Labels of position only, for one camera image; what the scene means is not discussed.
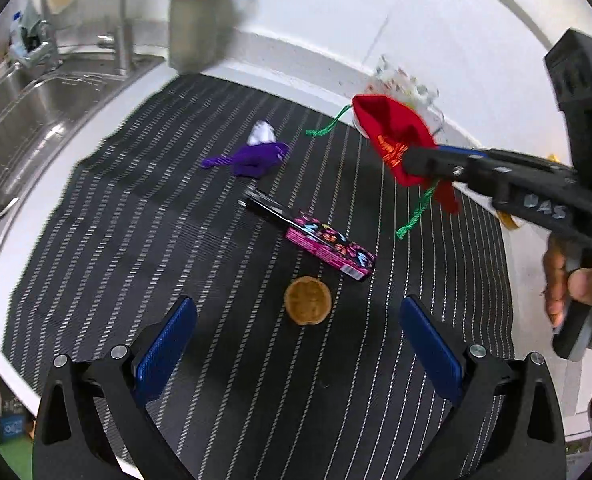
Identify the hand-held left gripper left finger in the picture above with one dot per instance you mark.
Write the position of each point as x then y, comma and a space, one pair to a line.
168, 347

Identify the blue patterned box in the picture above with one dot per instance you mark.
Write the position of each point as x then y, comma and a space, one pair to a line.
13, 426

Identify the purple cloth scrap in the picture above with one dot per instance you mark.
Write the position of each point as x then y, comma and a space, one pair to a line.
256, 157

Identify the person's right hand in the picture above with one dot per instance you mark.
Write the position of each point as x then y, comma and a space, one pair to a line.
556, 270

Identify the brown walnut shell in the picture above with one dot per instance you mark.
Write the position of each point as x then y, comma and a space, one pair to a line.
307, 300

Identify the printed glass mug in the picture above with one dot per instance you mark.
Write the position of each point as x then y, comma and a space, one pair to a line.
401, 80

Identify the pull-out steel faucet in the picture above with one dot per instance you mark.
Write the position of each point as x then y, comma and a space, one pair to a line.
38, 52

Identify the dark hanging cloth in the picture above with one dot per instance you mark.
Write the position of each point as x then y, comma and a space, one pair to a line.
33, 30

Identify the black white-striped mat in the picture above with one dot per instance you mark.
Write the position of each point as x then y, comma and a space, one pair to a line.
176, 240

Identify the grey lidded container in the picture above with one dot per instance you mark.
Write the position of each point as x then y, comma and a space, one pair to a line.
196, 30

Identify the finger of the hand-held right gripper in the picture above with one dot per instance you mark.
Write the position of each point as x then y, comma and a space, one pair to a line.
476, 152
441, 167

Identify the stainless steel sink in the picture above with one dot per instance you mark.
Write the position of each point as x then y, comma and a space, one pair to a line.
26, 110

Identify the small white paper scrap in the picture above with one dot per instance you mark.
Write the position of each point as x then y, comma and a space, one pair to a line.
261, 132

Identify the blue and white bottle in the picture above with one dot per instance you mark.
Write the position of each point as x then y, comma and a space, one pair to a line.
17, 24

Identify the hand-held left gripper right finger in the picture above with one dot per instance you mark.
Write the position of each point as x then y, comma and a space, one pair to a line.
431, 347

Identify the gooseneck steel faucet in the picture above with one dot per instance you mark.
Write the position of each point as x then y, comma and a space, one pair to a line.
123, 35

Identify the pink patterned packet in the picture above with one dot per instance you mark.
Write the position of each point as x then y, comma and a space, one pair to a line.
331, 247

